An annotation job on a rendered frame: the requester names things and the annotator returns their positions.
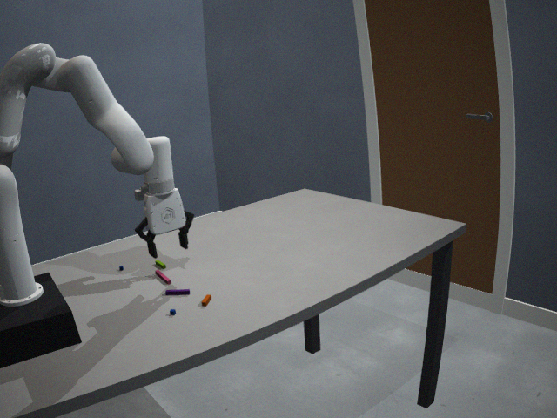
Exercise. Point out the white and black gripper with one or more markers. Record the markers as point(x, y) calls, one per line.
point(164, 213)

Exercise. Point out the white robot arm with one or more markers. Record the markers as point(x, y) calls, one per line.
point(81, 77)

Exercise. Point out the purple rod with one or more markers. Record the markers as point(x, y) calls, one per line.
point(178, 292)

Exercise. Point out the orange rod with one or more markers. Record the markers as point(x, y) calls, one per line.
point(206, 300)

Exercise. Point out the pink rod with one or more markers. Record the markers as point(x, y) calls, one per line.
point(163, 277)

